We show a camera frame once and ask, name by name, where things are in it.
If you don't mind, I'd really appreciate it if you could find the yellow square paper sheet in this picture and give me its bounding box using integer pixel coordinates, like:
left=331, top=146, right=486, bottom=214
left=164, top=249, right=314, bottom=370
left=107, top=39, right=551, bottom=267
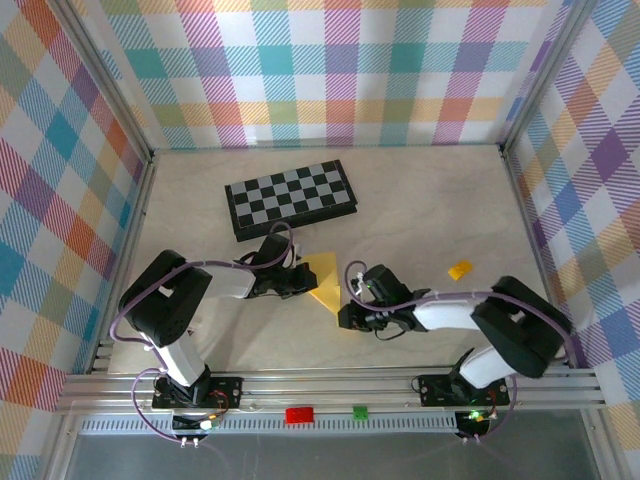
left=304, top=251, right=344, bottom=317

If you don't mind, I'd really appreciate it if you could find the black grey folding chessboard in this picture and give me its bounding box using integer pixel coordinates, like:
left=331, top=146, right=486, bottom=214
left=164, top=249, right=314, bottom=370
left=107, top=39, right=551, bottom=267
left=223, top=159, right=359, bottom=245

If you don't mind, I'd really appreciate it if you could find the black controller board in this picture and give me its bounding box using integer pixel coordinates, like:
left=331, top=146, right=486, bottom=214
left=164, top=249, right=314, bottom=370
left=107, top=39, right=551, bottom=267
left=455, top=408, right=496, bottom=437
left=171, top=413, right=222, bottom=435

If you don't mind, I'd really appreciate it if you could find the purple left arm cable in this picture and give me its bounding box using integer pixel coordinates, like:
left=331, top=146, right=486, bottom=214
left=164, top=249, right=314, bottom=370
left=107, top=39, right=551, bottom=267
left=109, top=221, right=296, bottom=446

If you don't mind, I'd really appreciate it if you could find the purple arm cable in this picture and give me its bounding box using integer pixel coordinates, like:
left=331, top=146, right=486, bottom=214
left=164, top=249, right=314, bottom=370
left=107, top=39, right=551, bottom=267
left=344, top=259, right=576, bottom=446
left=109, top=221, right=296, bottom=446

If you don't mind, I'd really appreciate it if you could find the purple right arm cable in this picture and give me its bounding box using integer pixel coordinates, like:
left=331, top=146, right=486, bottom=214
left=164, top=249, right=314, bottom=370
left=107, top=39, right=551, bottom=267
left=344, top=259, right=576, bottom=446

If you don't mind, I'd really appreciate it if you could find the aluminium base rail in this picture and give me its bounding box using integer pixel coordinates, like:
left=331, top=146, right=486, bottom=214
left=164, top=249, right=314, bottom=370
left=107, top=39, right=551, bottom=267
left=54, top=367, right=609, bottom=414

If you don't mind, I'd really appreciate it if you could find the grey slotted cable duct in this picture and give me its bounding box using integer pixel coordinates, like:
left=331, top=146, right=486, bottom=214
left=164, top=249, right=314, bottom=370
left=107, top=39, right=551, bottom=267
left=79, top=417, right=459, bottom=435

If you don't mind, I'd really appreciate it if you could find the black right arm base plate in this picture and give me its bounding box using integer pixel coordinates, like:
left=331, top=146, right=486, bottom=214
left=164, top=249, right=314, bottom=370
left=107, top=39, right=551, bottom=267
left=418, top=373, right=511, bottom=407

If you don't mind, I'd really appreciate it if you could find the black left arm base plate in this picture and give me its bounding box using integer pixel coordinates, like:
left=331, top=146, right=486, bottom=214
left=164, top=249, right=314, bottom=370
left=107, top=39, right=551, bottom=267
left=152, top=375, right=245, bottom=409

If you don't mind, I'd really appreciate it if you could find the aluminium side rail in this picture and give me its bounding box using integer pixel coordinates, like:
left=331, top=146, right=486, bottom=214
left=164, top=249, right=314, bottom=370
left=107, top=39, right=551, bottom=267
left=87, top=149, right=159, bottom=374

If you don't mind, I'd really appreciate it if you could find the aluminium corner post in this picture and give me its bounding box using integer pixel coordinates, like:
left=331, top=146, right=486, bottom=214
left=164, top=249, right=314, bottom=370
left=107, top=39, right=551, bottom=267
left=59, top=0, right=154, bottom=161
left=499, top=0, right=601, bottom=151

